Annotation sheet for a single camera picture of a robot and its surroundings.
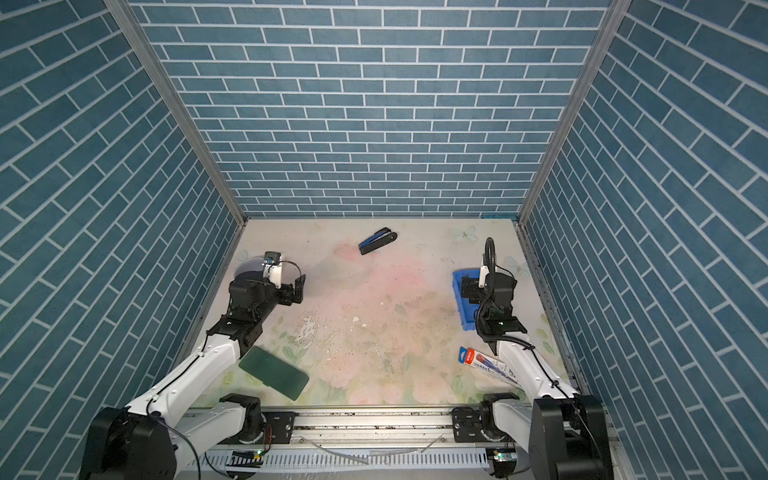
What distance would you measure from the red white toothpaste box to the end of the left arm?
1.63 feet

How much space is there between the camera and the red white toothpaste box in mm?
835

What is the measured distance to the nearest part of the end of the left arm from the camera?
0.75 meters
